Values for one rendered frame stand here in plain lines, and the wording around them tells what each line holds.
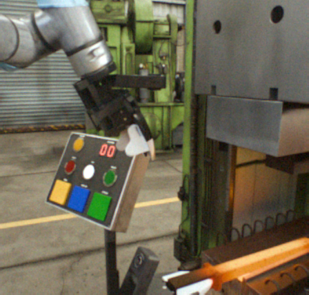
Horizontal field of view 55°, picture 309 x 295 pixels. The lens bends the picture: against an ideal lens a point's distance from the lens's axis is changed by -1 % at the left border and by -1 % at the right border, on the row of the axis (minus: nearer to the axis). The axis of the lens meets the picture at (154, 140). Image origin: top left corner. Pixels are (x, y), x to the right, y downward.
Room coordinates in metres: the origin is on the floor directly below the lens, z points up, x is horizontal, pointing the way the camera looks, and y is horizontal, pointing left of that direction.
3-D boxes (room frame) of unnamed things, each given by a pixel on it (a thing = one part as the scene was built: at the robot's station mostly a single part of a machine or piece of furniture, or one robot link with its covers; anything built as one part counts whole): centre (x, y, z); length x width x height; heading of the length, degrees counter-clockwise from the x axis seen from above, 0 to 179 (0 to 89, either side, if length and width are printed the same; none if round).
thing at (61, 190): (0.99, 0.33, 1.01); 0.07 x 0.05 x 0.07; 53
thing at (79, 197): (0.93, 0.25, 1.01); 0.07 x 0.05 x 0.07; 53
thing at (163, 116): (5.91, 0.27, 1.45); 2.18 x 1.23 x 2.89; 111
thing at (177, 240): (0.97, -0.10, 0.80); 0.06 x 0.03 x 0.14; 28
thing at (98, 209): (0.87, 0.17, 1.01); 0.07 x 0.05 x 0.07; 53
